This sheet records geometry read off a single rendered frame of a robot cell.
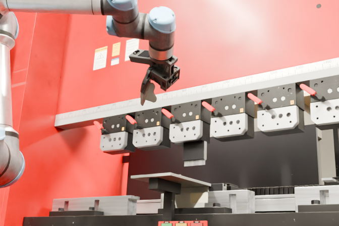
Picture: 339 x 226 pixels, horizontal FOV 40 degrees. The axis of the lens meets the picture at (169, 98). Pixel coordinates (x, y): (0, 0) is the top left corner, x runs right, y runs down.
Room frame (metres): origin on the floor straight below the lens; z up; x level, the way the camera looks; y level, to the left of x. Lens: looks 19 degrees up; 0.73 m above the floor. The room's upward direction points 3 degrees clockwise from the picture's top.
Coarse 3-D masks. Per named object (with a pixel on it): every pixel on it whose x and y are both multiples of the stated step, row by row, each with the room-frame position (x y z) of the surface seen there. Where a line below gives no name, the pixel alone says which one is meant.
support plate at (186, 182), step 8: (136, 176) 1.67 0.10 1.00; (144, 176) 1.65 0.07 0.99; (152, 176) 1.63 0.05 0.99; (160, 176) 1.61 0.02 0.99; (168, 176) 1.60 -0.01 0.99; (176, 176) 1.61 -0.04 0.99; (184, 184) 1.77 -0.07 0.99; (192, 184) 1.76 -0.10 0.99; (200, 184) 1.75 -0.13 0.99; (208, 184) 1.77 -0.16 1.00
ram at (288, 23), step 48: (144, 0) 2.00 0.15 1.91; (192, 0) 1.83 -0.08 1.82; (240, 0) 1.69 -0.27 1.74; (288, 0) 1.56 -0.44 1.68; (336, 0) 1.45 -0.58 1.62; (96, 48) 2.18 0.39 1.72; (144, 48) 1.99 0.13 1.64; (192, 48) 1.83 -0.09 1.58; (240, 48) 1.69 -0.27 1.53; (288, 48) 1.57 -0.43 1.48; (336, 48) 1.46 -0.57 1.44; (96, 96) 2.16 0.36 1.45; (192, 96) 1.82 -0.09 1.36
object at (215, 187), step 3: (222, 183) 1.76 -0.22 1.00; (213, 186) 1.78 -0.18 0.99; (216, 186) 1.78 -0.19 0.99; (219, 186) 1.77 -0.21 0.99; (222, 186) 1.76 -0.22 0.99; (225, 186) 1.78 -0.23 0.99; (210, 189) 1.79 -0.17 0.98; (213, 189) 1.78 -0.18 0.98; (216, 189) 1.78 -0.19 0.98; (219, 189) 1.77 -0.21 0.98; (222, 189) 1.76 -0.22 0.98; (225, 189) 1.78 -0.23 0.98
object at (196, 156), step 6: (186, 144) 1.87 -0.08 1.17; (192, 144) 1.85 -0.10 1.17; (198, 144) 1.83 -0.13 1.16; (204, 144) 1.82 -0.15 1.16; (186, 150) 1.87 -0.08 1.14; (192, 150) 1.85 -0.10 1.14; (198, 150) 1.83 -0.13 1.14; (204, 150) 1.82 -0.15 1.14; (186, 156) 1.87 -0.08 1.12; (192, 156) 1.85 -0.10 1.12; (198, 156) 1.83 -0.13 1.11; (204, 156) 1.82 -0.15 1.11; (186, 162) 1.88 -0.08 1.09; (192, 162) 1.86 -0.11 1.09; (198, 162) 1.84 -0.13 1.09; (204, 162) 1.83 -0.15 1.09
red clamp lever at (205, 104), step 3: (204, 102) 1.74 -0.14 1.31; (204, 105) 1.74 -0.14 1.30; (207, 105) 1.73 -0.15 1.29; (210, 105) 1.73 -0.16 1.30; (207, 108) 1.73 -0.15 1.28; (210, 108) 1.72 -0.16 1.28; (213, 108) 1.72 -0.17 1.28; (213, 111) 1.72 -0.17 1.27; (216, 111) 1.70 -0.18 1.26; (216, 114) 1.70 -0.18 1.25; (219, 114) 1.70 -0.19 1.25; (219, 117) 1.72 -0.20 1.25
